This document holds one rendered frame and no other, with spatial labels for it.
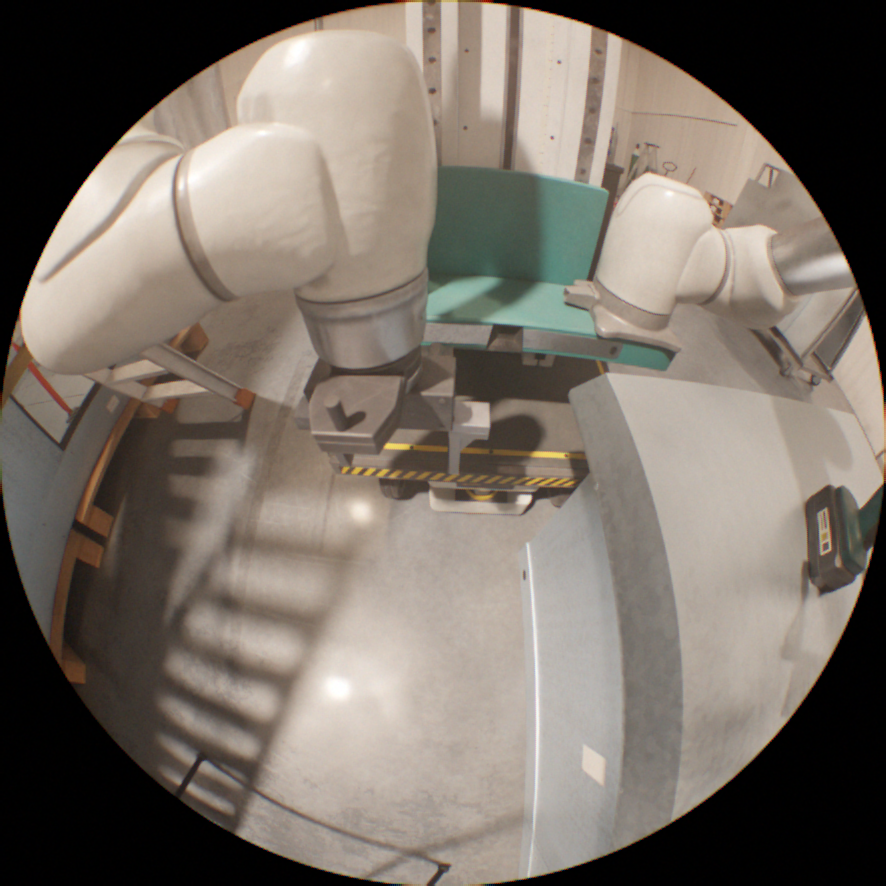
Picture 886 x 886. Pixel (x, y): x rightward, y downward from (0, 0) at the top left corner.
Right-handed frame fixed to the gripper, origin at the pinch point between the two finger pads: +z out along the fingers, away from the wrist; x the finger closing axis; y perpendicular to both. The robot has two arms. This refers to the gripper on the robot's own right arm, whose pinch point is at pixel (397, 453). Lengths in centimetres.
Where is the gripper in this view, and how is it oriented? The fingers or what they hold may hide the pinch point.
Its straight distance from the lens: 37.1
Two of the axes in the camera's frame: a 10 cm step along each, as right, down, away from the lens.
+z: 0.0, 5.5, 8.3
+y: 0.7, -8.3, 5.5
